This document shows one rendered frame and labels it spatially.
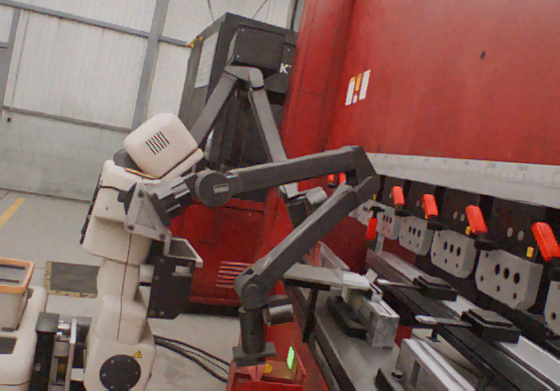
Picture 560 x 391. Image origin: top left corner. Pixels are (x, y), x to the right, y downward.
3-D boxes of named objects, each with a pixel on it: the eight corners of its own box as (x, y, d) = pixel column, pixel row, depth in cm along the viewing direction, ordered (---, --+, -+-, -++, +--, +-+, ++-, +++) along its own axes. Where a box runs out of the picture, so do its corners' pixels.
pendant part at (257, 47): (202, 180, 297) (229, 40, 293) (242, 187, 303) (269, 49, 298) (206, 189, 248) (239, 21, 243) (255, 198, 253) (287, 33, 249)
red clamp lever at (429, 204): (422, 191, 107) (430, 225, 100) (439, 195, 107) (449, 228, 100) (419, 197, 108) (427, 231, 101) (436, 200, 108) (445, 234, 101)
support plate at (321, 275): (276, 263, 163) (277, 260, 163) (353, 275, 166) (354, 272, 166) (283, 277, 145) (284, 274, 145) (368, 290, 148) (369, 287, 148)
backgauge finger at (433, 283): (369, 281, 164) (372, 266, 164) (440, 291, 168) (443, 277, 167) (380, 291, 152) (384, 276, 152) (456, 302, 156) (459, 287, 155)
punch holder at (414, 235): (396, 243, 126) (410, 179, 125) (427, 248, 127) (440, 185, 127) (419, 255, 111) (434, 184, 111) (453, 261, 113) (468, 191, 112)
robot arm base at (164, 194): (142, 186, 113) (148, 193, 102) (174, 169, 116) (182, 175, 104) (159, 218, 116) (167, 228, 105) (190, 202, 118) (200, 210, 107)
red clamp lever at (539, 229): (533, 218, 67) (557, 275, 60) (557, 223, 68) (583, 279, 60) (526, 226, 68) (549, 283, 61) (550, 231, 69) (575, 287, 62)
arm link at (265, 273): (352, 169, 130) (372, 170, 120) (364, 185, 131) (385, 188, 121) (227, 282, 121) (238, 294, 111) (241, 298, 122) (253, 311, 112)
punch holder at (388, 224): (373, 229, 146) (385, 174, 145) (400, 234, 147) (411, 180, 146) (390, 239, 131) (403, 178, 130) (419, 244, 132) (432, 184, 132)
